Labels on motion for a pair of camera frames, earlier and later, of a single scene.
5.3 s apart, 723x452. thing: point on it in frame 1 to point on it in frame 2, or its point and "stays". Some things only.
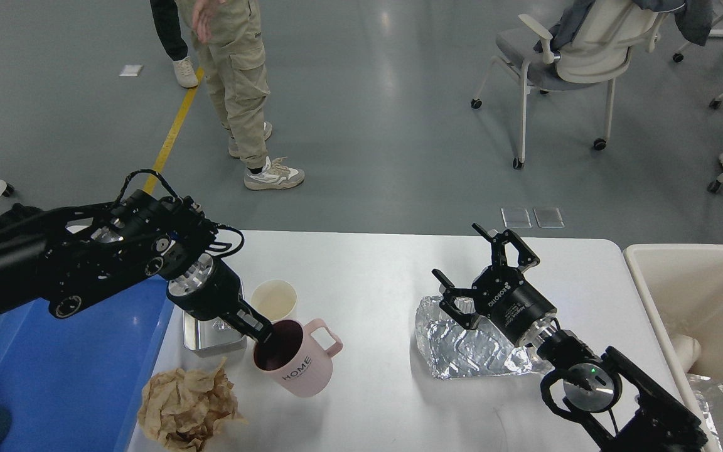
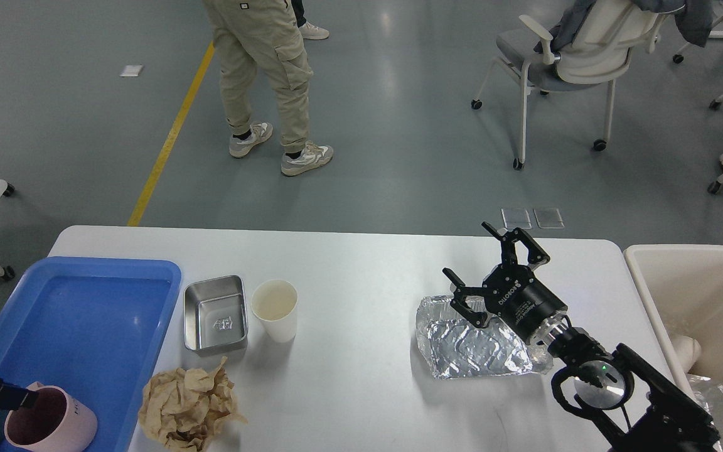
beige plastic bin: x=713 y=294 stays
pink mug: x=298 y=357 to x=56 y=422
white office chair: x=612 y=32 stays
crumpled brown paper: x=181 y=408 stays
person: x=164 y=15 to x=309 y=31
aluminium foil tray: x=452 y=348 stays
